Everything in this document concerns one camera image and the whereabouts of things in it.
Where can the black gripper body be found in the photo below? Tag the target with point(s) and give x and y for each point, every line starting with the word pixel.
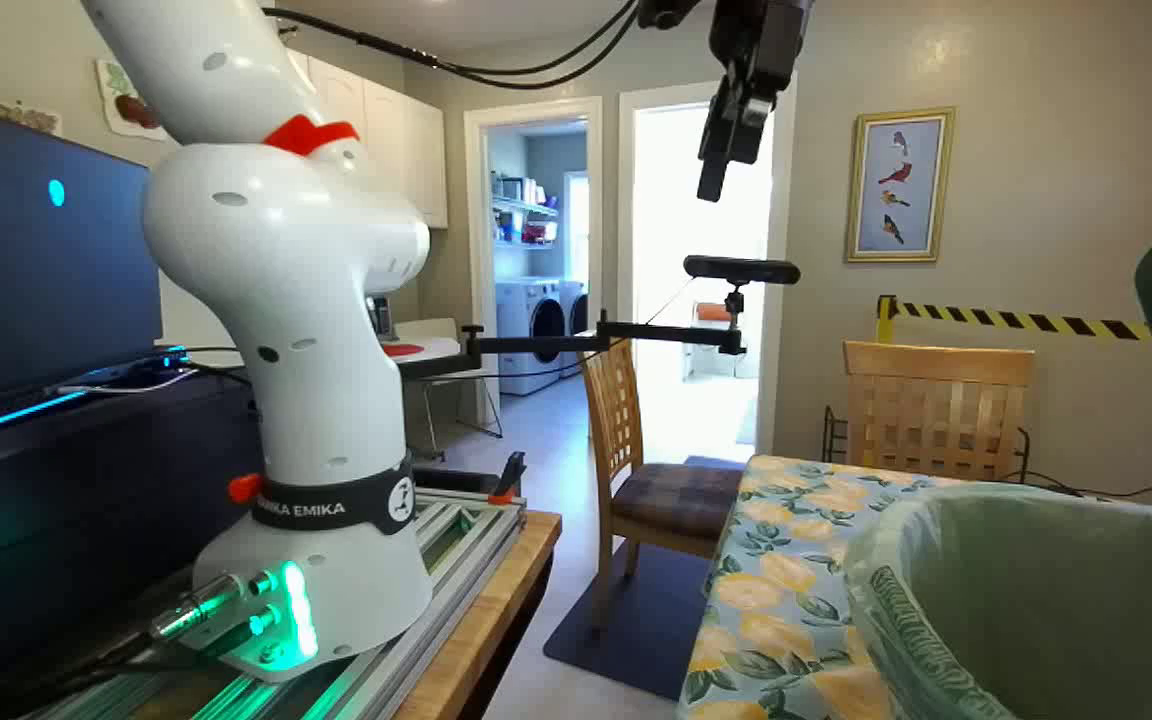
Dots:
pixel 756 45

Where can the dark blue floor mat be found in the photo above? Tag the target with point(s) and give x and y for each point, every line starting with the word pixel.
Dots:
pixel 650 627

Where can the green trash bin with liner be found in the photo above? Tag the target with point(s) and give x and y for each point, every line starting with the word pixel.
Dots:
pixel 1010 606

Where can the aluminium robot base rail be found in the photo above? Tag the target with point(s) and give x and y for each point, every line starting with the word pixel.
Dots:
pixel 277 606

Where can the lemon pattern tablecloth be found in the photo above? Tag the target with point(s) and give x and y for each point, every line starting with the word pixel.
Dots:
pixel 777 634

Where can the wooden chair with cushion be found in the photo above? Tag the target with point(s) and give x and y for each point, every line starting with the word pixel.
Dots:
pixel 640 500

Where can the black computer monitor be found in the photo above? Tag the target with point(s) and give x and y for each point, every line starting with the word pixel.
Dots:
pixel 79 285

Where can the yellow black caution tape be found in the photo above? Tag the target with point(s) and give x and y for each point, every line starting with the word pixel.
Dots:
pixel 893 309

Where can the black control box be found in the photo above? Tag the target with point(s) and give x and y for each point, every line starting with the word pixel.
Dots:
pixel 110 496

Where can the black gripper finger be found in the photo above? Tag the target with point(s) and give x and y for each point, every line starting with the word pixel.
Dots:
pixel 731 132

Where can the framed bird picture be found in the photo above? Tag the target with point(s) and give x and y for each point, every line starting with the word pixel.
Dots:
pixel 897 186

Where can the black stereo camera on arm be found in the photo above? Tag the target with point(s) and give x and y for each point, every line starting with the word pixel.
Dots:
pixel 733 271

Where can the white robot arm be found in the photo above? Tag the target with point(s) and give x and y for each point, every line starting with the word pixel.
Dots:
pixel 274 219

